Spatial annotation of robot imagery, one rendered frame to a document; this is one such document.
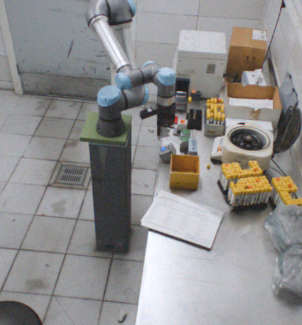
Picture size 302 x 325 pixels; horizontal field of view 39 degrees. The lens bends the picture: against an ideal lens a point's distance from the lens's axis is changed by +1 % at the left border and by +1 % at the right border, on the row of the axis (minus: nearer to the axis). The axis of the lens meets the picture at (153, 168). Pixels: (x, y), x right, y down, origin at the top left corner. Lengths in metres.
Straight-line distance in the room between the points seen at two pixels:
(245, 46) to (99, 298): 1.79
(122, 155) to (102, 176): 0.20
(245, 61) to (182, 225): 1.46
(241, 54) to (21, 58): 2.14
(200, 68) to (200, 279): 1.31
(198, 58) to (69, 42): 1.76
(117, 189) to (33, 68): 2.11
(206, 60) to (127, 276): 1.37
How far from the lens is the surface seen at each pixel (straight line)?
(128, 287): 2.63
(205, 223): 1.78
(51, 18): 3.94
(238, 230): 1.80
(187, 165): 2.00
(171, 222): 1.76
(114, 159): 2.22
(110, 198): 2.43
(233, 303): 1.59
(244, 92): 2.52
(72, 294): 2.63
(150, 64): 1.91
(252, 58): 2.89
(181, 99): 2.46
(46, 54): 4.09
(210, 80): 2.53
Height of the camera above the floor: 2.19
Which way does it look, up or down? 41 degrees down
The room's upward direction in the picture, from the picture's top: 3 degrees clockwise
